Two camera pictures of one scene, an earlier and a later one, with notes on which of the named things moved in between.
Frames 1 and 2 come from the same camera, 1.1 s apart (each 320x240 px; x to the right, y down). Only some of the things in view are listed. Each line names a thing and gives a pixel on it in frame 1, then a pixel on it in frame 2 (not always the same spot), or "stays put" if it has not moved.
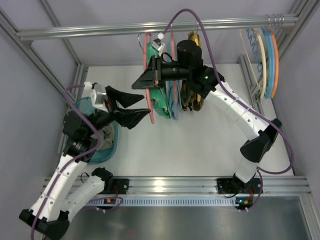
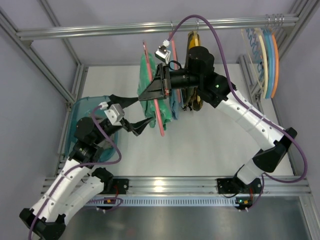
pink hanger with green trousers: x=145 y=52 -> x=155 y=103
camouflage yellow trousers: x=189 y=99 stays put
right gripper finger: x=145 y=80 -> x=155 y=90
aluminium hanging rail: x=281 y=22 stays put
